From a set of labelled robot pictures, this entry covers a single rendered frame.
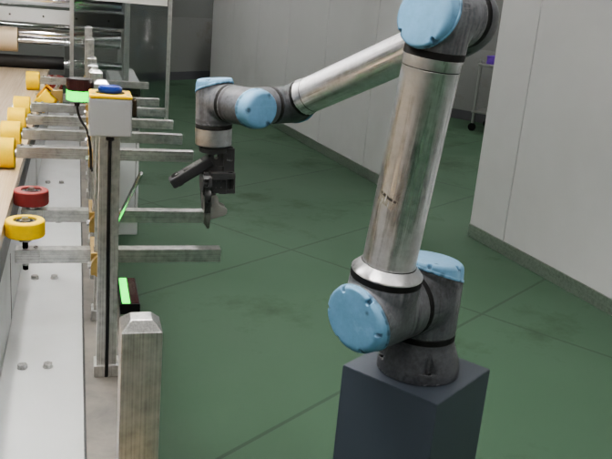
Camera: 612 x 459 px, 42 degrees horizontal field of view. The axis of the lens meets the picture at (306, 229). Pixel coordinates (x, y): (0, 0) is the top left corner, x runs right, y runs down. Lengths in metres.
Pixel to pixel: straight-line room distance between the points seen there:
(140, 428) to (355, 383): 1.16
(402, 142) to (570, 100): 3.01
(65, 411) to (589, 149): 3.30
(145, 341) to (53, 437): 0.84
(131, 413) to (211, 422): 2.05
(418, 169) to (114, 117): 0.57
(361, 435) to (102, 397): 0.67
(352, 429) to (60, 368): 0.67
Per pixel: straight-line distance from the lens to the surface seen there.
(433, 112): 1.51
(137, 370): 0.71
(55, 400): 1.64
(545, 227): 4.62
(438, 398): 1.78
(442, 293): 1.75
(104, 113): 1.38
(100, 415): 1.42
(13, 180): 2.12
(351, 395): 1.87
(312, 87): 1.87
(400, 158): 1.53
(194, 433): 2.72
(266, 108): 1.87
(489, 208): 5.05
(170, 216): 2.02
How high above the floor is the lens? 1.41
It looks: 17 degrees down
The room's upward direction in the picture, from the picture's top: 5 degrees clockwise
